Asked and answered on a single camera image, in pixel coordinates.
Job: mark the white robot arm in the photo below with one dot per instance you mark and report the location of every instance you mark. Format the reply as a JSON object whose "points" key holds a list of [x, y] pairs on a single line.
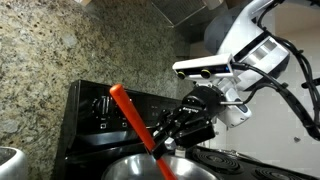
{"points": [[243, 58]]}

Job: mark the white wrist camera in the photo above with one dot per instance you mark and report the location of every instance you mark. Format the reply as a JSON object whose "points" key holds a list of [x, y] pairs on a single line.
{"points": [[204, 68]]}

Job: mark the steel range hood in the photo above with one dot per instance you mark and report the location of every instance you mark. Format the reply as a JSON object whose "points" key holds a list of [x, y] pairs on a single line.
{"points": [[190, 17]]}

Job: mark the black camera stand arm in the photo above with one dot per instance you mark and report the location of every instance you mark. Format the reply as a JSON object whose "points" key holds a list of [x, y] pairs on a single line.
{"points": [[314, 82]]}

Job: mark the black electric stove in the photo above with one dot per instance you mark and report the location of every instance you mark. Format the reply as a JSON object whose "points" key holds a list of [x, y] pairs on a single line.
{"points": [[95, 133]]}

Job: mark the white toaster appliance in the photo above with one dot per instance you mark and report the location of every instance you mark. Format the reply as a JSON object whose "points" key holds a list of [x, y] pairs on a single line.
{"points": [[13, 164]]}

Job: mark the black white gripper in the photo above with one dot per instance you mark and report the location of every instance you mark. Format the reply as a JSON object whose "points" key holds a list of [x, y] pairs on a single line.
{"points": [[197, 115]]}

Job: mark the red silicone spatula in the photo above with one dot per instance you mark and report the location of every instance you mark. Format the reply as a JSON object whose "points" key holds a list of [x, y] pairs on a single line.
{"points": [[122, 99]]}

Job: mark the stainless steel pan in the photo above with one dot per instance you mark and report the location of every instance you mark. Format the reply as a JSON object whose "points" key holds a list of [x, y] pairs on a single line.
{"points": [[144, 167]]}

